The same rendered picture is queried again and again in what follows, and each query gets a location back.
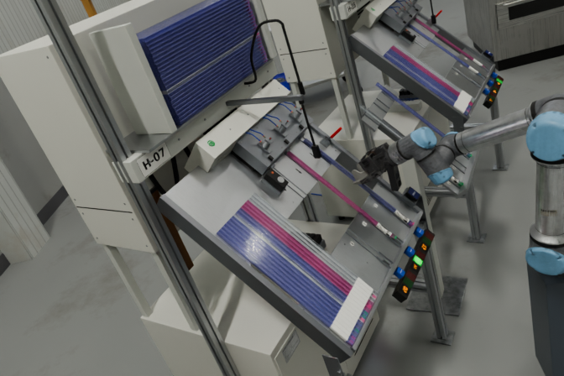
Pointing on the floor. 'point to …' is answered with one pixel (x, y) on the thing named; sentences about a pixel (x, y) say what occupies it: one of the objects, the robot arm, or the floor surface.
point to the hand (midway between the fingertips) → (357, 181)
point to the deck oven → (514, 5)
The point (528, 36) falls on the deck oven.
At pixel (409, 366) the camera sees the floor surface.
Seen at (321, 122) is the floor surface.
